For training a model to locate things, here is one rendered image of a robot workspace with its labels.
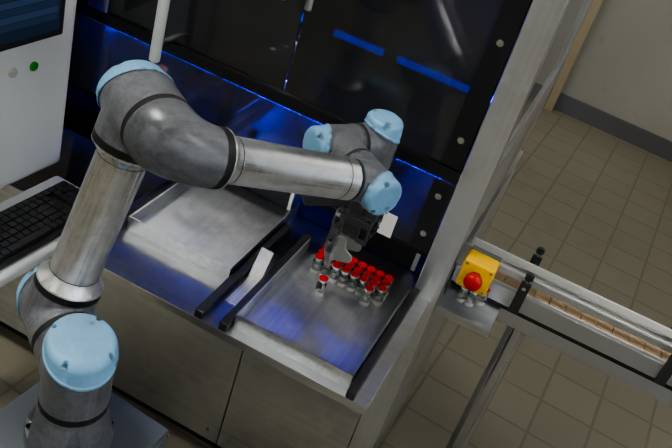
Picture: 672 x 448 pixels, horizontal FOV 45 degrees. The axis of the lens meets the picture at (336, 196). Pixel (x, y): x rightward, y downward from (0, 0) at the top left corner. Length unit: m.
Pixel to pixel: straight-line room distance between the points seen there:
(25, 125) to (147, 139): 0.86
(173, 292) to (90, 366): 0.40
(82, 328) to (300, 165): 0.44
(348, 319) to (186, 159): 0.70
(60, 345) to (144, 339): 1.04
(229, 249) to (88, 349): 0.57
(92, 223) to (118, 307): 1.04
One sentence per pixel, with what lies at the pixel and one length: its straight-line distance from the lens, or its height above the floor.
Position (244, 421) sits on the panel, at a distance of 2.38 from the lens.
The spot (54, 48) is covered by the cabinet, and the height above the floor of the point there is 1.14.
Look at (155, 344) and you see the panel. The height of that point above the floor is 0.33.
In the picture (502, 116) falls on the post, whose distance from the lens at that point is 1.67.
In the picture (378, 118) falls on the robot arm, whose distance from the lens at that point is 1.55.
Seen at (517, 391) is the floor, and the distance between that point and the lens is 3.21.
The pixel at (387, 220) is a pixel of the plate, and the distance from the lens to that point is 1.84.
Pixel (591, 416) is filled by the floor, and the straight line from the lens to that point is 3.30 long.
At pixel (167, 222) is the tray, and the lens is 1.90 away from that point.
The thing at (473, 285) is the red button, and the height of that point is 1.00.
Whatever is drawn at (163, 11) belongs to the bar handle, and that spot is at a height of 1.31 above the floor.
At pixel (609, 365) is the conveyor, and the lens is 2.02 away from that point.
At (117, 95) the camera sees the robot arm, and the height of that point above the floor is 1.39.
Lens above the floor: 1.99
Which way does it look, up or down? 31 degrees down
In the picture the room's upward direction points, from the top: 18 degrees clockwise
